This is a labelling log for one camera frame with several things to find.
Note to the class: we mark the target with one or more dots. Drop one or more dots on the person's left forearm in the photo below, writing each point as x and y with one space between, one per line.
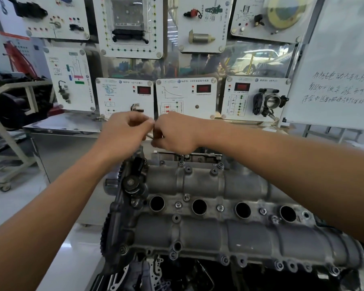
48 224

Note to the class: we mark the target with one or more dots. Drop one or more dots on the clear cased control module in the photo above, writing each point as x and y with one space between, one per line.
127 15

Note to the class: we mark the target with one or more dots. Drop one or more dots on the person's left hand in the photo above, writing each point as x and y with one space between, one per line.
124 136

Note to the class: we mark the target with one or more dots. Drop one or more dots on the white panel curve graph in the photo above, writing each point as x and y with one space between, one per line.
200 103

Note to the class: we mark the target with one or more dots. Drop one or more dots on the engine on beige stand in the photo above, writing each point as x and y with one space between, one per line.
6 148

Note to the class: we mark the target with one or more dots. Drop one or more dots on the white panel control module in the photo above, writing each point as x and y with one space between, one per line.
100 42

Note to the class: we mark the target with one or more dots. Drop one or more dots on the person's right forearm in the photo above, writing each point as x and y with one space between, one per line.
291 172

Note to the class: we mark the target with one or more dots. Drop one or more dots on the black engine on trolley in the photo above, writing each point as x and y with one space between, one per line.
9 109

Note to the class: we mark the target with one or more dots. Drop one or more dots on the grey metal engine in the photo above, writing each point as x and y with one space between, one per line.
230 236

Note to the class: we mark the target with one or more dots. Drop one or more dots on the white sensor training panel board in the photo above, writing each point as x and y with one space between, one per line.
63 148

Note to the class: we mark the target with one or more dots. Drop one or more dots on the person's right hand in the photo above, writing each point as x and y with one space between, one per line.
176 133

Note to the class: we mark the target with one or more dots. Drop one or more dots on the yellow blue disc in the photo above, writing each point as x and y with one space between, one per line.
286 12

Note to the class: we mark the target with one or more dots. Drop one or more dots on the large whiteboard on stand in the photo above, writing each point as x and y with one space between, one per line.
336 42

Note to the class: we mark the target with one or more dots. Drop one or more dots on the white panel throttle body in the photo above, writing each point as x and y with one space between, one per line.
230 87

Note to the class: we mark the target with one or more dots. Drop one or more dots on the white panel brass filter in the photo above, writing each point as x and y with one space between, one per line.
200 21

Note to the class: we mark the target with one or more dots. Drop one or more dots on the black accelerator pedal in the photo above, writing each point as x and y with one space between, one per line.
30 10

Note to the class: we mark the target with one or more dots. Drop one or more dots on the white panel green red labels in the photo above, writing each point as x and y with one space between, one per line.
82 99

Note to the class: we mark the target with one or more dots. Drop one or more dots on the red hoist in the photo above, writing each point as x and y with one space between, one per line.
19 60

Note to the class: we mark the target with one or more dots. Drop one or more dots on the black throttle body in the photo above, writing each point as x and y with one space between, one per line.
271 101

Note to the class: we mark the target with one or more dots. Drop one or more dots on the white panel yellow disc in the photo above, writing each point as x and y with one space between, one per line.
245 30

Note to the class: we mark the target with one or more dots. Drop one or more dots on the white panel black lever sensor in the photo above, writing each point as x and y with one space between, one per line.
118 99

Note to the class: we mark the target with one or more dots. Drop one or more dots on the grey wall cabinet orange strip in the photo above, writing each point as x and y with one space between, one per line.
33 54

